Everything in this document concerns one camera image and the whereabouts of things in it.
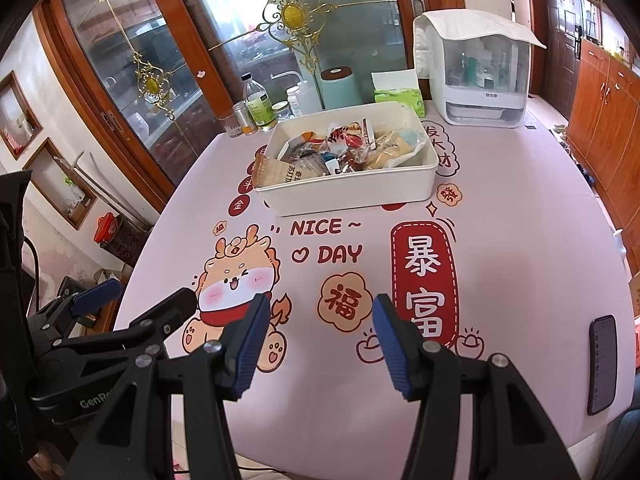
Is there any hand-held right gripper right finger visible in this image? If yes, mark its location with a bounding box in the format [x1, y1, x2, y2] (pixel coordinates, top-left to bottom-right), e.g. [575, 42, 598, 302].
[372, 294, 581, 480]

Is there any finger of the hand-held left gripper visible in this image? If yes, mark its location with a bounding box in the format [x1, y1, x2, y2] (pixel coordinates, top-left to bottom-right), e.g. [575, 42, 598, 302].
[70, 280, 123, 318]
[55, 287, 198, 361]

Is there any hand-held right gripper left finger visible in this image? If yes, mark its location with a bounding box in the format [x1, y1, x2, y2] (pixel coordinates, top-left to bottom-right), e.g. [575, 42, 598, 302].
[65, 292, 273, 480]

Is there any white plastic bin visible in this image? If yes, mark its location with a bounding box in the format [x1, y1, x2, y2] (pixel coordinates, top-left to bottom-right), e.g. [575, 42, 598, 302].
[252, 101, 440, 217]

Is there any tan snack packet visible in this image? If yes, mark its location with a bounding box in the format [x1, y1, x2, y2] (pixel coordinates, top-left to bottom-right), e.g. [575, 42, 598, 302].
[254, 152, 303, 190]

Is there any pile of mixed snack packets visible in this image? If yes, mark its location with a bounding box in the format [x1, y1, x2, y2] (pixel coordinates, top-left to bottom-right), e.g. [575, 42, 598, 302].
[272, 117, 428, 178]

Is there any red lid container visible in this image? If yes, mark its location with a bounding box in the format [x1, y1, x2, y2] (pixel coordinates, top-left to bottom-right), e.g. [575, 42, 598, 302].
[94, 211, 151, 266]

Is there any pink printed tablecloth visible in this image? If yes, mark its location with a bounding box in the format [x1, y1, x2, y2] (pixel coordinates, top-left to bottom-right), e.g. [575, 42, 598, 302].
[114, 95, 636, 461]

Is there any glass tumbler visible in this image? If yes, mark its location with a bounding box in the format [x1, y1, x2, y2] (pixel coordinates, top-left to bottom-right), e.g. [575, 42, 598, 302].
[219, 110, 246, 138]

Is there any dark smartphone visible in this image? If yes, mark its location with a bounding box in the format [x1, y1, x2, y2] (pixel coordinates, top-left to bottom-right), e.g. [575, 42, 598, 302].
[586, 314, 618, 417]

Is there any metal can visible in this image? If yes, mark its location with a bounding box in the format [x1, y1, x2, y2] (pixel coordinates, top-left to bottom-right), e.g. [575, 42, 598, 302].
[232, 101, 257, 135]

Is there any glass sliding door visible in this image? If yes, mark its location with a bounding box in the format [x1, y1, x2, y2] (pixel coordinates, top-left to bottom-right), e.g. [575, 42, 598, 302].
[32, 0, 241, 213]
[165, 0, 463, 111]

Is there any small gold door ornament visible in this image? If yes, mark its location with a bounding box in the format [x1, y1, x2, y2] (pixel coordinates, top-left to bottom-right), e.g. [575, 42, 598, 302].
[132, 50, 176, 121]

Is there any white squeeze bottle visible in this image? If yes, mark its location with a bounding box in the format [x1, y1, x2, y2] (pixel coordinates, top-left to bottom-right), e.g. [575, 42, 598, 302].
[270, 71, 323, 113]

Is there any green tissue box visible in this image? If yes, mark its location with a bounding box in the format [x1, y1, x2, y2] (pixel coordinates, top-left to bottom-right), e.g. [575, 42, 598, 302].
[371, 70, 426, 117]

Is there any white desktop storage cabinet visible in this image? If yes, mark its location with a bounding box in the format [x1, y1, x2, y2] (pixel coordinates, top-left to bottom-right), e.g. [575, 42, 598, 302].
[412, 9, 547, 127]

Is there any mint green canister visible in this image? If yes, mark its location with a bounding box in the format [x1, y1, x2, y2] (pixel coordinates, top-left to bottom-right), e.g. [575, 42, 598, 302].
[319, 66, 363, 110]

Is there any large gold door ornament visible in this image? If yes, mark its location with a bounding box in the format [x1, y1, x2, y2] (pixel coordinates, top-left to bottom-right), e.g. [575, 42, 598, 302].
[255, 0, 333, 68]

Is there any brown entry door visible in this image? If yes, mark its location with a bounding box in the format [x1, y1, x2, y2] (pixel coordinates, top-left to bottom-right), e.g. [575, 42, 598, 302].
[542, 0, 583, 121]

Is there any black cable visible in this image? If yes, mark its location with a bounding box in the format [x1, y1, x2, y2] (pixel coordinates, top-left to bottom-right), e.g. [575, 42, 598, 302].
[22, 237, 40, 313]

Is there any wooden wall niche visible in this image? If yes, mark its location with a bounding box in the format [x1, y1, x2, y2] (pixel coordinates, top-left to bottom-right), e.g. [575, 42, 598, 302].
[22, 137, 98, 231]
[0, 71, 43, 161]

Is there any wooden wall cabinet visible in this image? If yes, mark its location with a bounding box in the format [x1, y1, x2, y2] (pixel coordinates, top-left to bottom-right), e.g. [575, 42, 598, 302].
[565, 40, 640, 231]

